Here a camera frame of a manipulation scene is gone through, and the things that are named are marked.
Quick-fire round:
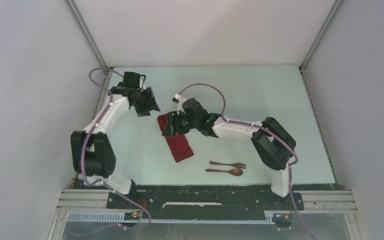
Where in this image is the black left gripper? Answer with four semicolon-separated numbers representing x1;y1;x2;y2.
132;87;160;118

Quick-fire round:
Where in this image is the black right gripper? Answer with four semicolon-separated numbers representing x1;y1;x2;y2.
162;109;200;137

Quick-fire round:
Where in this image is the red cloth napkin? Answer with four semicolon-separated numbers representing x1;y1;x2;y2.
157;114;194;163

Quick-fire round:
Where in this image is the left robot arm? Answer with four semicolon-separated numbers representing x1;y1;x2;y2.
70;71;160;208

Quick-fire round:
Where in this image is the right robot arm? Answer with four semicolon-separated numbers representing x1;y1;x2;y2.
162;94;297;209

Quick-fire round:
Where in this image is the brown wooden fork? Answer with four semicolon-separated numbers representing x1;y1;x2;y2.
209;161;247;169

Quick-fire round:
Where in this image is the brown wooden spoon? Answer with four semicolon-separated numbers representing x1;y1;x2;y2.
205;168;244;177

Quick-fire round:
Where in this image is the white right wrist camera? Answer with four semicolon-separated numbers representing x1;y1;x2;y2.
172;93;188;115

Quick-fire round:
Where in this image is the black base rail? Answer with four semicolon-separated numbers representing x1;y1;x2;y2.
59;184;359;226

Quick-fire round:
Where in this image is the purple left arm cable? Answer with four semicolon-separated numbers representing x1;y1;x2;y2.
80;67;152;231

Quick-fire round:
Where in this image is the left aluminium frame post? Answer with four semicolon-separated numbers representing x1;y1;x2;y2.
63;0;110;74

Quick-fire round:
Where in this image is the aluminium frame post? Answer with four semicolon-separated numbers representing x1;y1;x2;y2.
63;0;110;74
299;0;345;72

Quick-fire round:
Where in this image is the right aluminium frame post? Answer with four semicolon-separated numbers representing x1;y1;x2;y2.
299;0;345;72

